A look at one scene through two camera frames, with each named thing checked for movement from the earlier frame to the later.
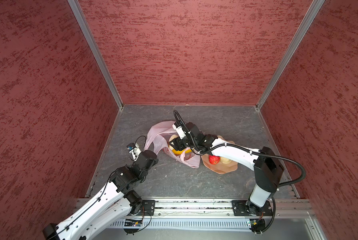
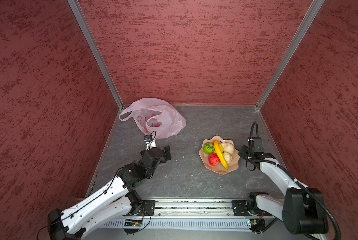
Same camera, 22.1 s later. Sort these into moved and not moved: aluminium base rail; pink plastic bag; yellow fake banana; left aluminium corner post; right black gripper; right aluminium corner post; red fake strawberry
Moved: right black gripper; yellow fake banana; pink plastic bag
Not moved: red fake strawberry; aluminium base rail; left aluminium corner post; right aluminium corner post
